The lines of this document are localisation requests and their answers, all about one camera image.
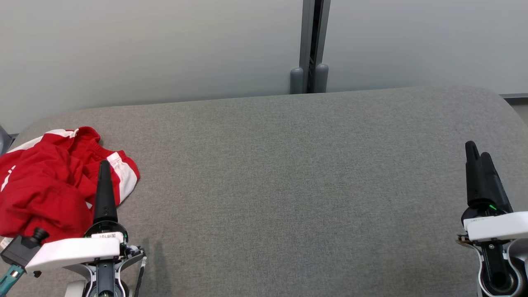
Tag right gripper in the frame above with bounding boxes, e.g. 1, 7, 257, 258
457, 141, 528, 242

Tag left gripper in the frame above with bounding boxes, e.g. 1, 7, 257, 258
25, 160, 145, 273

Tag red shorts with white stripes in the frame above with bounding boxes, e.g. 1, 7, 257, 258
0, 126, 141, 244

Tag thin black left gripper cable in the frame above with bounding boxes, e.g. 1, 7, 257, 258
134, 256, 147, 297

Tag teal left camera connector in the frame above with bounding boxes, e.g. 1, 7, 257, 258
0, 264, 24, 296

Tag grey rounded bumper post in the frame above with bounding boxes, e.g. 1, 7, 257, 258
290, 67, 304, 94
315, 63, 329, 93

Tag grey metal wall post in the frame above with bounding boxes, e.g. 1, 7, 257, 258
299, 0, 331, 94

